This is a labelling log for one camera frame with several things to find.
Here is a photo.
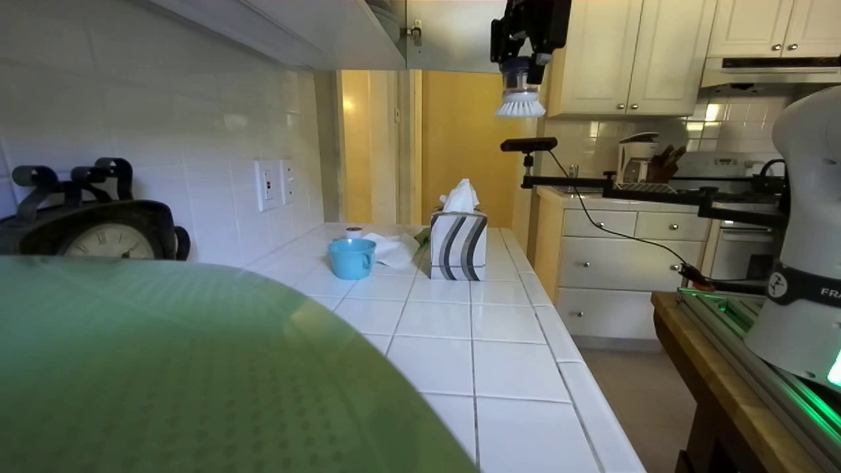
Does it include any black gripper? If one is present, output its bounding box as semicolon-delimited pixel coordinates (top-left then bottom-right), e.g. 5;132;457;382
487;0;573;80

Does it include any blue capped white brush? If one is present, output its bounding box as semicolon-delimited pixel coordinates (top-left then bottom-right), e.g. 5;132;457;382
495;55;549;122

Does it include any white top cabinet door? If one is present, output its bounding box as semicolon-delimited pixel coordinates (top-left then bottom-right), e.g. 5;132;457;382
405;0;511;77

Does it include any white top cabinet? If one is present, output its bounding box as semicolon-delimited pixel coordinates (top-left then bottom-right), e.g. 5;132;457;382
142;0;416;73

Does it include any cream kitchen drawer cabinet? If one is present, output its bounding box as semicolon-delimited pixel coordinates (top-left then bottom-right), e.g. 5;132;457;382
556;196;717;344

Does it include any cream cabinet above hood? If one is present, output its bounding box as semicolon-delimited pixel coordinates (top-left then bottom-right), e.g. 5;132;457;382
708;0;841;62

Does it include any white coffee maker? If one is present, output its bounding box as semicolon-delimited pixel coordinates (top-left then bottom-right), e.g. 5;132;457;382
615;132;659;186

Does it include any wooden knife block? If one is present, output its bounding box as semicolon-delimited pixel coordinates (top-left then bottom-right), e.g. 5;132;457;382
652;142;692;184

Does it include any white crumpled cloth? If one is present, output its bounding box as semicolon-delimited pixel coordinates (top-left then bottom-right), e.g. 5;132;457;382
360;232;422;274

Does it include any white range hood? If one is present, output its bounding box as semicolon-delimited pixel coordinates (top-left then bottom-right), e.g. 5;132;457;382
700;54;841;89

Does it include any blue mug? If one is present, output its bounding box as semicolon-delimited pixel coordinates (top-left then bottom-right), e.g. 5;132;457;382
326;235;378;285

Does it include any white stove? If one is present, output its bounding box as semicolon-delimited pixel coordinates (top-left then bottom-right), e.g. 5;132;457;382
704;218;786;285

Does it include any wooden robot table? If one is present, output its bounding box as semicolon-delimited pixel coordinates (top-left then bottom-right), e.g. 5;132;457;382
652;289;841;473

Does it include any black mantel clock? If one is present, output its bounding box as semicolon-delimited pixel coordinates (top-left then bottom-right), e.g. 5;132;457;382
0;155;193;264

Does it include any black stereo camera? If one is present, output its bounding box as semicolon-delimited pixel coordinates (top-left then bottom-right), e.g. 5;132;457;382
500;135;560;155

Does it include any cream double door wall cabinet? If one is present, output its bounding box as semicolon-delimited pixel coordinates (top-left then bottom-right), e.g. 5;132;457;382
546;0;721;122

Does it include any thin black camera cable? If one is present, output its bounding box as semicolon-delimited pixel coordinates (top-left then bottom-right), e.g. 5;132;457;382
545;150;708;286

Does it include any white wall outlet right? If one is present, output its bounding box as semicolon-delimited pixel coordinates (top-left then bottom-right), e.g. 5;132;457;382
276;157;301;209

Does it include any metal mounting rail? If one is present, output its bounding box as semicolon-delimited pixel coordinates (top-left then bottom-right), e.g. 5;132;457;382
678;286;841;469

